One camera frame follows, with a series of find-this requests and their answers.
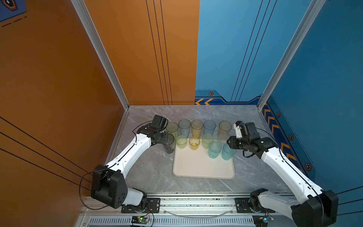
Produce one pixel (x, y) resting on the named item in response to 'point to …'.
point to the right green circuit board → (261, 220)
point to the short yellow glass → (194, 142)
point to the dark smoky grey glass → (169, 146)
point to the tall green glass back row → (172, 127)
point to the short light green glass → (206, 139)
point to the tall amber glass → (224, 131)
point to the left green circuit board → (137, 219)
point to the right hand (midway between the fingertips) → (229, 141)
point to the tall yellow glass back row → (196, 126)
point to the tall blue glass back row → (209, 126)
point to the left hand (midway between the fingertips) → (162, 136)
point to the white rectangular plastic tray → (188, 162)
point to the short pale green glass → (181, 142)
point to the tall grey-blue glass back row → (184, 127)
